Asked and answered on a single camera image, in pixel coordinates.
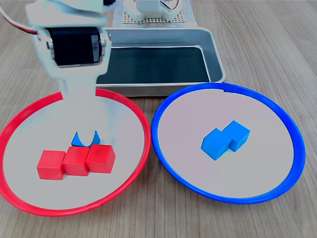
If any pale perforated base plate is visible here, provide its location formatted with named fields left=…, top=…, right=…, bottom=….
left=112, top=0, right=198, bottom=29

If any red-rimmed white plate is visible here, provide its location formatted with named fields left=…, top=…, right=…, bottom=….
left=0, top=88, right=152, bottom=218

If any small blue cube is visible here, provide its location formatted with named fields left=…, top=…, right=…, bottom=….
left=71, top=130, right=101, bottom=149
left=222, top=120, right=251, bottom=152
left=200, top=128, right=232, bottom=161

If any black tray mat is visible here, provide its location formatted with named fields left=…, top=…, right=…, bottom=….
left=96, top=46, right=211, bottom=84

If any blue-rimmed white plate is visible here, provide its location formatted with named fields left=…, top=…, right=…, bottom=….
left=151, top=82, right=307, bottom=205

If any red and black cable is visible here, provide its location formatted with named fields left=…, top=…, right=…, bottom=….
left=0, top=4, right=38, bottom=37

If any small red cube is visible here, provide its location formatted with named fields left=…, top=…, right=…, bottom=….
left=62, top=146, right=91, bottom=177
left=85, top=144, right=116, bottom=174
left=37, top=150, right=66, bottom=180

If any steel tray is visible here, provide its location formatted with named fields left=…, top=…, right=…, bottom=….
left=95, top=27, right=226, bottom=97

